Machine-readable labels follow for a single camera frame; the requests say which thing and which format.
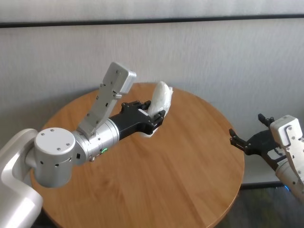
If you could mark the black wall rail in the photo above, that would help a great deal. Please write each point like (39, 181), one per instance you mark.
(152, 21)

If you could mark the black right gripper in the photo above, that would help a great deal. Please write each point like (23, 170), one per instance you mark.
(261, 142)

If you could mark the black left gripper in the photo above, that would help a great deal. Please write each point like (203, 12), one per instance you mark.
(133, 121)

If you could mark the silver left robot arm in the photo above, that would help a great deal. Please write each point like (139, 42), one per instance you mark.
(54, 154)

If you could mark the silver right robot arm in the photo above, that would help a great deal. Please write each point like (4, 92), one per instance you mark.
(283, 175)

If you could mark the white plastic sandbag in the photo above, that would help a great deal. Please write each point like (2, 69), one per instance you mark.
(161, 97)

